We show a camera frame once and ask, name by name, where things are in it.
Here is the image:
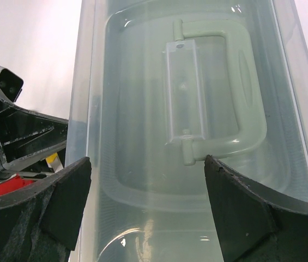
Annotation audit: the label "green plastic toolbox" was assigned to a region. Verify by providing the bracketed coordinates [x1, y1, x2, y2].
[66, 1, 308, 261]

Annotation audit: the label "red black pliers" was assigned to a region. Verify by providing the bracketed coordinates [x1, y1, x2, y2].
[0, 175, 34, 196]

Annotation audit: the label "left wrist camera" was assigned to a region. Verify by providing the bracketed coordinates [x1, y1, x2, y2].
[0, 66, 24, 102]

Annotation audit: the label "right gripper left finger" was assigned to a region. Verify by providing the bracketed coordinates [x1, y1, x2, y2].
[0, 157, 92, 261]

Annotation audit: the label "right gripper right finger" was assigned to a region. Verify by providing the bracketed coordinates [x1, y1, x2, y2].
[204, 155, 308, 261]

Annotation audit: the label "yellow utility knife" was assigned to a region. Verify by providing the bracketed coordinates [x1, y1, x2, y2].
[45, 153, 64, 173]

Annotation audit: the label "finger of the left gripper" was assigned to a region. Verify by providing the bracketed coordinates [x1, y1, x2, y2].
[0, 89, 68, 172]

